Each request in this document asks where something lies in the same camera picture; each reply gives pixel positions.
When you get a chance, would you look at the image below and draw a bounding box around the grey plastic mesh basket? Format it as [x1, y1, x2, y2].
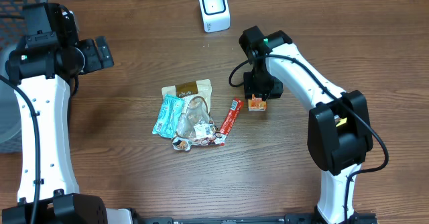
[0, 0, 50, 154]

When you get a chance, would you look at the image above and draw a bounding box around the orange Kleenex tissue box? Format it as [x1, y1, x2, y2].
[247, 95, 267, 111]

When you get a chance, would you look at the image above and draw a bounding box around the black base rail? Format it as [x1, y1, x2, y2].
[140, 213, 378, 224]

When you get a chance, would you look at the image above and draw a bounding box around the red snack stick packet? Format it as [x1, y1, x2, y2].
[219, 97, 243, 136]

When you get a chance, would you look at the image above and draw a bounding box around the white barcode scanner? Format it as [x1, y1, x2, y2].
[198, 0, 231, 33]

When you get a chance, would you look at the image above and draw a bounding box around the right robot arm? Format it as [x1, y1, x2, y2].
[239, 26, 377, 223]

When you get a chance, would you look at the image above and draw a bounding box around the brown snack pouch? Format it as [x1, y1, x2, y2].
[162, 79, 226, 151]

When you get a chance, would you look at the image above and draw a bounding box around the teal Kleenex tissue pack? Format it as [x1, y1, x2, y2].
[152, 95, 184, 139]

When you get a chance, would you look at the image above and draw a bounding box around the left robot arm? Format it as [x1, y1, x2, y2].
[1, 3, 133, 223]

